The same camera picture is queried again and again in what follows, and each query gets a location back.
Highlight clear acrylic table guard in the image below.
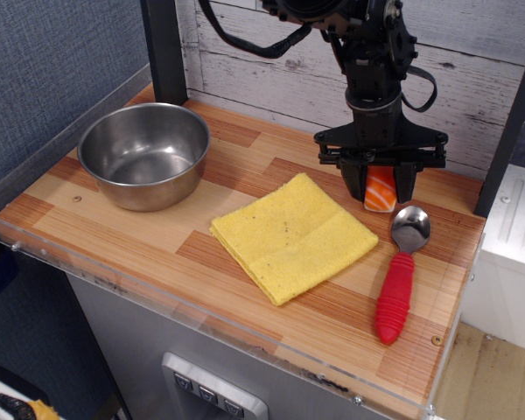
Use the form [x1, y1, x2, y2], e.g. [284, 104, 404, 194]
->
[0, 65, 484, 419]

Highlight stainless steel bowl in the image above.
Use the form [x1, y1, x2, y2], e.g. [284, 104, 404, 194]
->
[77, 102, 211, 212]

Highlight dark left frame post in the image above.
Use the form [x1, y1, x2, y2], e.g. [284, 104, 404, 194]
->
[140, 0, 188, 105]

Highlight black flat cable loop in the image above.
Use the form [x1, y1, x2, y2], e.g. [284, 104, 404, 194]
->
[400, 66, 438, 113]

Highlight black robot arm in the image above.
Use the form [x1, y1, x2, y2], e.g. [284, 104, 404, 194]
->
[262, 1, 448, 204]

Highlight dark right frame post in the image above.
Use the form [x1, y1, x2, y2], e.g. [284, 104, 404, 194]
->
[473, 69, 525, 218]

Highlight red handled metal spoon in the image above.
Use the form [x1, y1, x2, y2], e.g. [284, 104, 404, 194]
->
[374, 206, 431, 345]

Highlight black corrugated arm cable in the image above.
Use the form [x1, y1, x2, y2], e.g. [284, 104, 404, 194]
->
[196, 0, 314, 60]

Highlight white aluminium box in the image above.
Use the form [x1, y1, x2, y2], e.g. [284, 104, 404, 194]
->
[460, 164, 525, 348]

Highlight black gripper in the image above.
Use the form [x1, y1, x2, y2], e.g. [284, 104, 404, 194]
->
[314, 101, 448, 204]

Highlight silver dispenser button panel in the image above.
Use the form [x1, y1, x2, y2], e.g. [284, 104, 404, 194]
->
[161, 352, 270, 419]

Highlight black yellow cable bundle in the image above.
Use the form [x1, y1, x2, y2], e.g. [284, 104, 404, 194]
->
[0, 366, 67, 420]

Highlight dark frame post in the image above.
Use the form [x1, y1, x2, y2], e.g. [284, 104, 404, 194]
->
[140, 0, 188, 105]
[473, 69, 525, 218]

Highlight yellow folded cloth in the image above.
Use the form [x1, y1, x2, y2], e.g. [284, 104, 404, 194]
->
[210, 173, 379, 306]

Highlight orange white salmon sushi toy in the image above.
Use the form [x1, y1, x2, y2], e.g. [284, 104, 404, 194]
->
[364, 166, 397, 213]

